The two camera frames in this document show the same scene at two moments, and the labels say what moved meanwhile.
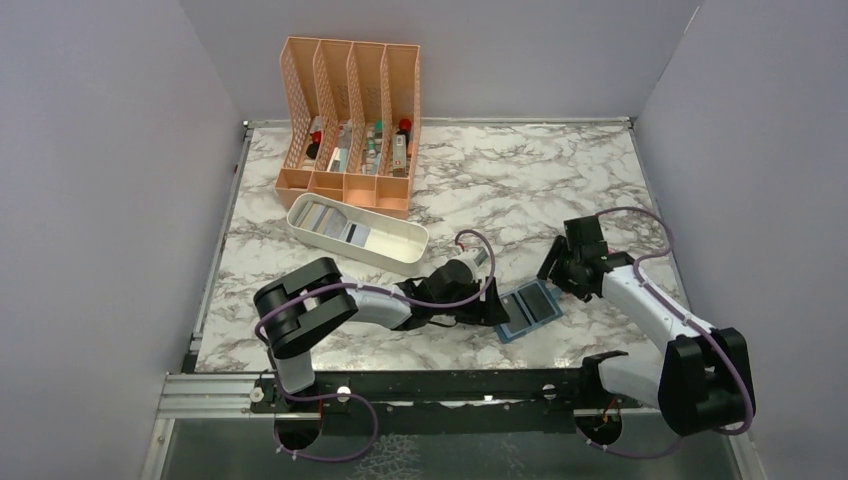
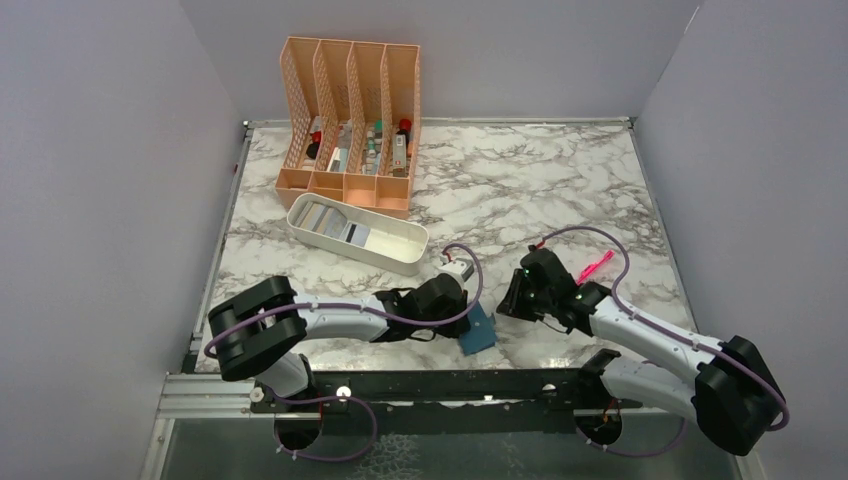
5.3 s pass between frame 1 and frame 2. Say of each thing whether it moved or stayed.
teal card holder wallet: moved
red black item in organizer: stayed
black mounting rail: stayed
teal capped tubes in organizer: stayed
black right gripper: moved
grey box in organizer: stayed
